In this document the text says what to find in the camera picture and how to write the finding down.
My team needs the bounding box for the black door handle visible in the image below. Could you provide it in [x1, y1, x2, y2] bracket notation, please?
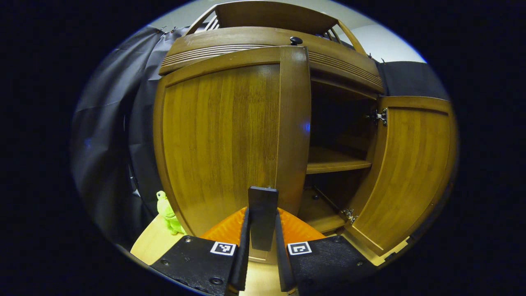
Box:
[248, 186, 279, 252]

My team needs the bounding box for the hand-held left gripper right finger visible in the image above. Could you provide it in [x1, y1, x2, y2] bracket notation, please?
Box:
[275, 208, 378, 296]

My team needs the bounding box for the wooden shoe cabinet door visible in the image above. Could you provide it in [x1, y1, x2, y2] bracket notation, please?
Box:
[341, 96, 458, 267]
[153, 45, 311, 264]

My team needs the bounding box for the green plush toy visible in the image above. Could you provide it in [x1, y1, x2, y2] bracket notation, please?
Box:
[156, 190, 186, 236]

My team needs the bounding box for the wooden ribbed drawer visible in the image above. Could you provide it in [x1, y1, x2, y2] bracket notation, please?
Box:
[159, 27, 385, 93]

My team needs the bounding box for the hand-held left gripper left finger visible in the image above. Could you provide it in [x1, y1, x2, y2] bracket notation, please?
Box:
[150, 207, 250, 296]

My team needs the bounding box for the wooden inner shelf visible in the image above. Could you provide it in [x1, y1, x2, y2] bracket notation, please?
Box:
[306, 146, 372, 174]

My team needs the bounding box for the black backdrop cloth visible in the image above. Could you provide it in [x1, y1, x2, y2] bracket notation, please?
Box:
[70, 25, 450, 247]

